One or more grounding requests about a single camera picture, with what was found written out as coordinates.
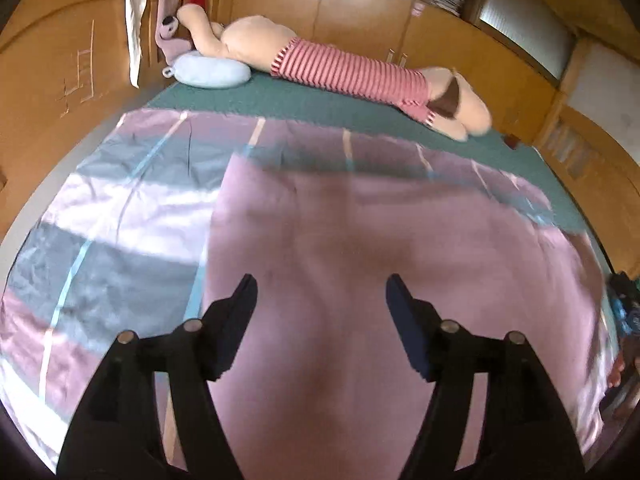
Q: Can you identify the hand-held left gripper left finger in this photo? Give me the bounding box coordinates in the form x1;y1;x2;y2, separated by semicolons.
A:
56;273;259;480

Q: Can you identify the white hanging cloth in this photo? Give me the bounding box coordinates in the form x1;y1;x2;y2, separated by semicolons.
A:
119;0;160;90

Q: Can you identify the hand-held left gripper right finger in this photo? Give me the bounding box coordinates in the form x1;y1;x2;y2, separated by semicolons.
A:
385;273;586;480

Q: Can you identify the wooden headboard panel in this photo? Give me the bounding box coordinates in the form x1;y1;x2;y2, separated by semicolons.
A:
0;0;171;241

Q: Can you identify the pink jacket with black stripes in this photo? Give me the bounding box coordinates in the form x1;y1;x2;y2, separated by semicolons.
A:
202;152;618;480

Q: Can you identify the pink grey satin patchwork blanket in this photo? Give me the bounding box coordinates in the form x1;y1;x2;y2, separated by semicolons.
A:
0;110;621;476

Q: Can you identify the wooden wall cabinet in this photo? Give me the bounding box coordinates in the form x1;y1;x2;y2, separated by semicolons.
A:
210;0;561;146

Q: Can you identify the green bed sheet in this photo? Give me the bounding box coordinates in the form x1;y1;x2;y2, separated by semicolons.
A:
145;67;601;241

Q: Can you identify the frosted glass panel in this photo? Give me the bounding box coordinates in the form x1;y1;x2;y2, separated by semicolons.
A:
475;0;576;81

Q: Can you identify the light blue pillow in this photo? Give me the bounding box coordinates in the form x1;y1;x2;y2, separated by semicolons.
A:
162;52;252;90

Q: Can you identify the wooden bookshelf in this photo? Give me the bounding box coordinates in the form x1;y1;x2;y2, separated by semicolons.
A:
535;40;640;281

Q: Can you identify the person's right hand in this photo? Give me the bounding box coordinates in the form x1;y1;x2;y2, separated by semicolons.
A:
606;340;640;418

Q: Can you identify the pink hanging garment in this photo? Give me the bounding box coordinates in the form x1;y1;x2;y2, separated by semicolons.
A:
154;0;198;61

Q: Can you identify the large plush doll striped shirt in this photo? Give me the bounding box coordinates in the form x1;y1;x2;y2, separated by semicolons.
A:
176;4;493;142

